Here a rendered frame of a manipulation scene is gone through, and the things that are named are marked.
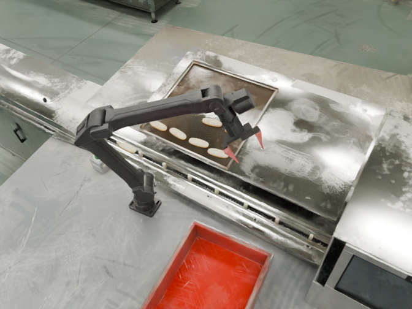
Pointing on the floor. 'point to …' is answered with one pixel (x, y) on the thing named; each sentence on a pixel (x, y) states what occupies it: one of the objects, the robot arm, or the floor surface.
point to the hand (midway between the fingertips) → (249, 153)
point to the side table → (105, 239)
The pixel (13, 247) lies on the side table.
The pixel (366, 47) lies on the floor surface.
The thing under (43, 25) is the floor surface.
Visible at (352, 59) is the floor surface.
